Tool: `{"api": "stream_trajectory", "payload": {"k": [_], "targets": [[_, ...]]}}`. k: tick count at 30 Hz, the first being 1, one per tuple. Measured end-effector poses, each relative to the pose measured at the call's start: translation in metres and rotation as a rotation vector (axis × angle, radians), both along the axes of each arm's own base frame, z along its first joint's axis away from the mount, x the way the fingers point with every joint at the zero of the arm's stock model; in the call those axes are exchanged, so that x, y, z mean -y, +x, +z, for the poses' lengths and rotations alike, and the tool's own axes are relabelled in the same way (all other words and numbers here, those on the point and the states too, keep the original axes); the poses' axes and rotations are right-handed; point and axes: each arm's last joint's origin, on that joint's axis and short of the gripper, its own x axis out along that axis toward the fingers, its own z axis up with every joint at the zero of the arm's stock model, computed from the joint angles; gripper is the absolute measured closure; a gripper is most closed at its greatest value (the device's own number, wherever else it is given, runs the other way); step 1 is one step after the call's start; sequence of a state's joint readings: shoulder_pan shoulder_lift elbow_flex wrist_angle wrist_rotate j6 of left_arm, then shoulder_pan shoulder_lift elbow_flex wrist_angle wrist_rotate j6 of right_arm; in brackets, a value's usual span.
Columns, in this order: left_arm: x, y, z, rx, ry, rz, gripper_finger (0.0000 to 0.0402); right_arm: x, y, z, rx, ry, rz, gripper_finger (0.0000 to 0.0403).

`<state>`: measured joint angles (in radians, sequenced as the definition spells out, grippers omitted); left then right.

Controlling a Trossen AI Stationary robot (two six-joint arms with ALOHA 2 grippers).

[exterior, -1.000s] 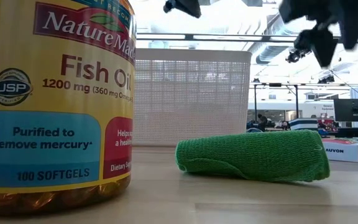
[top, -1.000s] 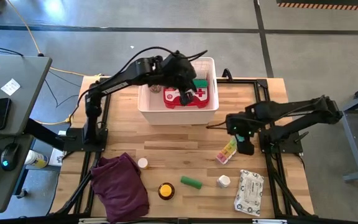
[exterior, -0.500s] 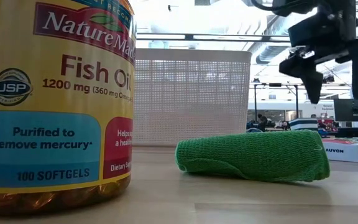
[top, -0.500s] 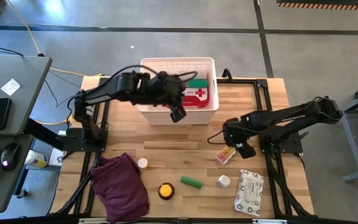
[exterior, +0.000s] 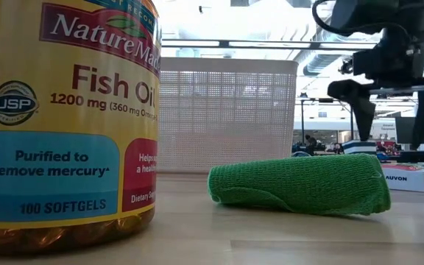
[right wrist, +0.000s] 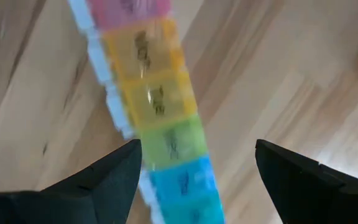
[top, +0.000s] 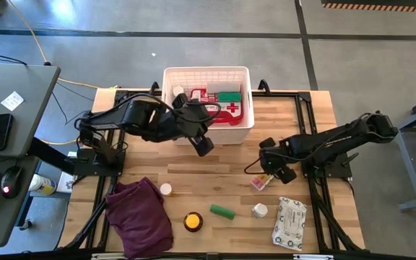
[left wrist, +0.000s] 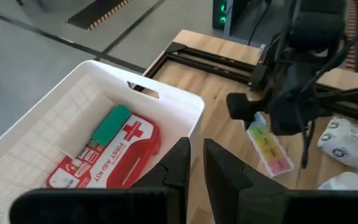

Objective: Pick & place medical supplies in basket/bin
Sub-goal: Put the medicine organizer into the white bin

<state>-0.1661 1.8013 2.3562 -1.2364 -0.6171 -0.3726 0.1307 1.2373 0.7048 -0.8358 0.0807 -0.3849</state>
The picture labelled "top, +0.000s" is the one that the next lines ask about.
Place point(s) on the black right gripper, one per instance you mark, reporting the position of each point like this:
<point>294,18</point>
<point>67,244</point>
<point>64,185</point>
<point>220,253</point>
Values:
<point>277,158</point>

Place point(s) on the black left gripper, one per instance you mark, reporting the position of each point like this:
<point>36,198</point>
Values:
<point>193,117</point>

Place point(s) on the rainbow weekly pill organizer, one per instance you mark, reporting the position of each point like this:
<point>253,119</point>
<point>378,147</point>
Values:
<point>261,182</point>

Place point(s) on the white perforated plastic basket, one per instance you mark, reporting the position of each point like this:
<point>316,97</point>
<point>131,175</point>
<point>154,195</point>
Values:
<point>229,135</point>

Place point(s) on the red first aid kit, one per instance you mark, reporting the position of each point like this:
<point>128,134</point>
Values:
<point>229,112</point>

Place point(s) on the small white pill bottle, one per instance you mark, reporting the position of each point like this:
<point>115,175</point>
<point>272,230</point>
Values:
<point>260,210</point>

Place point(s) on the clear vitamin bottle white cap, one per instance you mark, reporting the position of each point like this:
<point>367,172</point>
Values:
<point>177,90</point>

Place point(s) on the white wet wipes pack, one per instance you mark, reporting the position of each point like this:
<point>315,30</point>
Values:
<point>289,224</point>

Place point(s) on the fish oil bottle yellow lid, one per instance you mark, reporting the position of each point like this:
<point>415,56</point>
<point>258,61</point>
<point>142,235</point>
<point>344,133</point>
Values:
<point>193,221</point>

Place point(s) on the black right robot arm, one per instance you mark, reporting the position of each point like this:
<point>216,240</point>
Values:
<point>323,144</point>

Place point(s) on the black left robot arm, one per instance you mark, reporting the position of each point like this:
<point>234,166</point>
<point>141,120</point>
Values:
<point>121,115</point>

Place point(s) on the small white round cap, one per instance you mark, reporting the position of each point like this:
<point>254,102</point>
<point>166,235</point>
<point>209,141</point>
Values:
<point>165,189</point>

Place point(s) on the maroon cloth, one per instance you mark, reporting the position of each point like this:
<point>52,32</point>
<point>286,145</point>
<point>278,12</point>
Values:
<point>139,220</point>

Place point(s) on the blue grey metal table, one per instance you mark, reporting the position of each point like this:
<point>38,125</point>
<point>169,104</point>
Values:
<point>410,173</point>

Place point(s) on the white paper box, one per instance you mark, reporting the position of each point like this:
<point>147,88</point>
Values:
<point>65,182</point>

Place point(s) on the white yellow cup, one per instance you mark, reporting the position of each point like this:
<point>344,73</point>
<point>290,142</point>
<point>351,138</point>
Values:
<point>42,185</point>

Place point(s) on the black computer mouse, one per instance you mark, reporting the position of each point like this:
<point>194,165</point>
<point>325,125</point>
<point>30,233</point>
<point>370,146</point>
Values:
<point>11,181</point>

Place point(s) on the white paper note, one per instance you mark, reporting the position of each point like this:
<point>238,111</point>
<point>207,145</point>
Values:
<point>12,101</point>

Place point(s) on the dark grey desk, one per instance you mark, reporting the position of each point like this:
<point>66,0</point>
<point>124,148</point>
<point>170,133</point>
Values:
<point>13,216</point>

